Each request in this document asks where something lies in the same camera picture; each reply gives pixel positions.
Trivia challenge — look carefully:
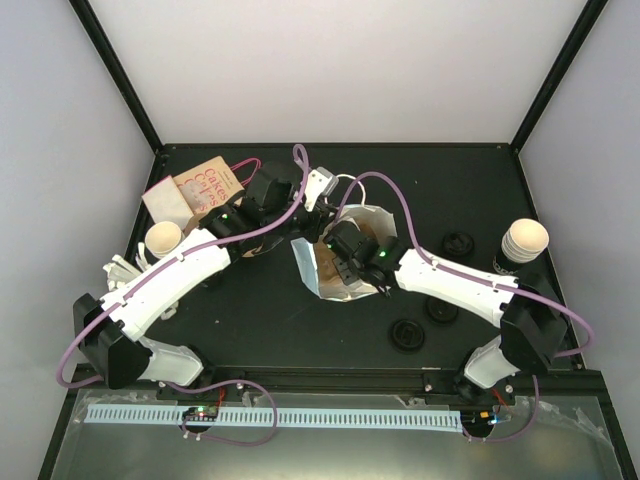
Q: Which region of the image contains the black left frame post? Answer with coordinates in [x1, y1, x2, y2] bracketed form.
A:
[69, 0, 163, 154]

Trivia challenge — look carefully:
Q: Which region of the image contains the brown Cakes paper bag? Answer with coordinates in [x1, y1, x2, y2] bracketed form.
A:
[173, 156, 262, 214]

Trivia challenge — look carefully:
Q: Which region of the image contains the paper cup stack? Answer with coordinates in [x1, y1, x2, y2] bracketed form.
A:
[144, 221, 184, 259]
[492, 218, 549, 275]

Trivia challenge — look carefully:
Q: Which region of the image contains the right paper cup stack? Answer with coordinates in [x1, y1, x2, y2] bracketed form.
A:
[492, 218, 549, 275]

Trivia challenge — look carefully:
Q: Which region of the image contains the brown pulp cup carrier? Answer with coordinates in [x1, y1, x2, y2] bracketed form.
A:
[313, 238, 376, 301]

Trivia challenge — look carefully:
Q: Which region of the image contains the light blue slotted cable duct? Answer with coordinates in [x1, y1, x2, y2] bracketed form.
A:
[84, 404, 462, 433]

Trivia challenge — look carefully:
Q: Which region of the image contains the white pink-edged napkin pack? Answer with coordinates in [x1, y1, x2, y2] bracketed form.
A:
[142, 176, 193, 230]

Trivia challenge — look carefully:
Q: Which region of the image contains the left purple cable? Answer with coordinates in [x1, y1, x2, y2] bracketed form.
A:
[54, 144, 309, 389]

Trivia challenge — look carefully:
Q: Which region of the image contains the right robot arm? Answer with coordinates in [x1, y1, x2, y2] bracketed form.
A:
[323, 221, 567, 389]

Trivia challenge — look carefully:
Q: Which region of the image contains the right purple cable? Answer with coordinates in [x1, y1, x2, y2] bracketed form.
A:
[337, 171, 597, 359]

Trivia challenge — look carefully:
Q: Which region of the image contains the black frame post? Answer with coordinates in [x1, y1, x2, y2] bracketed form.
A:
[510, 0, 609, 154]
[69, 0, 163, 154]

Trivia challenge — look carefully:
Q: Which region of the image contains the left paper cup stack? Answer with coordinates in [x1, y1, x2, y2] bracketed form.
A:
[144, 221, 184, 259]

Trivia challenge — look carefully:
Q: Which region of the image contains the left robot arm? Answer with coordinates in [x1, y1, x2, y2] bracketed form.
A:
[73, 165, 338, 389]

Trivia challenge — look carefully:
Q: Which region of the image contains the black coffee lid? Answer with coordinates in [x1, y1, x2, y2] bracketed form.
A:
[424, 297, 459, 326]
[388, 319, 425, 354]
[441, 231, 475, 259]

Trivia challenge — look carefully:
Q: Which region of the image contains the light blue paper bag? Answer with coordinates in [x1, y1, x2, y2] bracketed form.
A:
[291, 183, 397, 302]

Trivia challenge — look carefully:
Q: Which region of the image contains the black right frame post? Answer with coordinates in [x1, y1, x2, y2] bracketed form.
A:
[510, 0, 609, 154]

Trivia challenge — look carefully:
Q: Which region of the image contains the purple cable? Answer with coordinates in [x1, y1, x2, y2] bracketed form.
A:
[337, 171, 597, 359]
[54, 144, 309, 389]

